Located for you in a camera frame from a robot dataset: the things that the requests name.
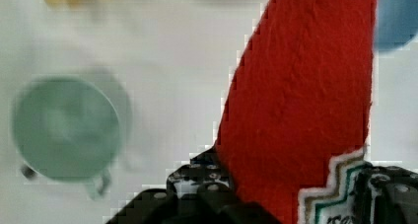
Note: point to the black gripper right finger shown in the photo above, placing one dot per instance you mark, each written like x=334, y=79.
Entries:
x=386, y=195

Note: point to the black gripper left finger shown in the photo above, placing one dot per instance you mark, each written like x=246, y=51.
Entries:
x=200, y=192

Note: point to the red plush ketchup bottle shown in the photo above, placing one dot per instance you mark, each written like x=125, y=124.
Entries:
x=300, y=97

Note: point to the green cup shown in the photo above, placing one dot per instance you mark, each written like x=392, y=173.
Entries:
x=70, y=129

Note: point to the blue cup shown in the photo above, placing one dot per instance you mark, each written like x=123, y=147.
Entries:
x=397, y=22

